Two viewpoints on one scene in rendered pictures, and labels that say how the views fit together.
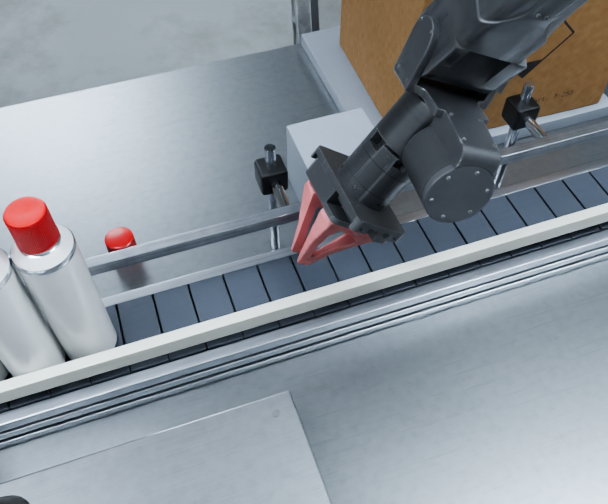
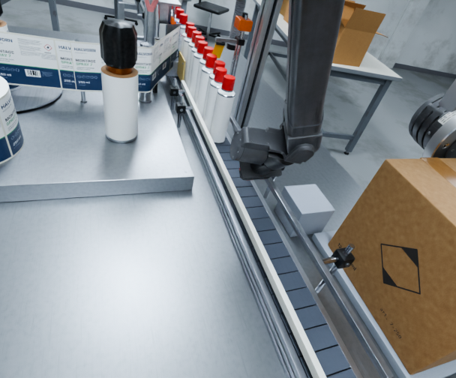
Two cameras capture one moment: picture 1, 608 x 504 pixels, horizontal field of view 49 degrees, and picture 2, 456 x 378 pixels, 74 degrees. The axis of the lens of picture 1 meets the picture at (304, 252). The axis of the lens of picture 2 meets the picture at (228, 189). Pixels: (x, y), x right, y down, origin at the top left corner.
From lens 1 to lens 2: 0.67 m
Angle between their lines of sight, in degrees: 54
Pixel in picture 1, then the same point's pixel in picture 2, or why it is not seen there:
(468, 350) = (212, 250)
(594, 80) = (415, 351)
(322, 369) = (208, 201)
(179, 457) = (175, 151)
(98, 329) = (214, 128)
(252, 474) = (165, 163)
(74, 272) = (220, 101)
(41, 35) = not seen: hidden behind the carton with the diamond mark
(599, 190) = (311, 324)
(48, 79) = not seen: hidden behind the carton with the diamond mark
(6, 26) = not seen: hidden behind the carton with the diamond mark
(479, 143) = (250, 134)
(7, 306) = (211, 94)
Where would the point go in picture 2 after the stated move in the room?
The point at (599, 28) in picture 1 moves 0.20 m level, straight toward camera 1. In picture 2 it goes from (434, 314) to (322, 254)
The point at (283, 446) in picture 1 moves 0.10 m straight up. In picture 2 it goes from (173, 171) to (177, 139)
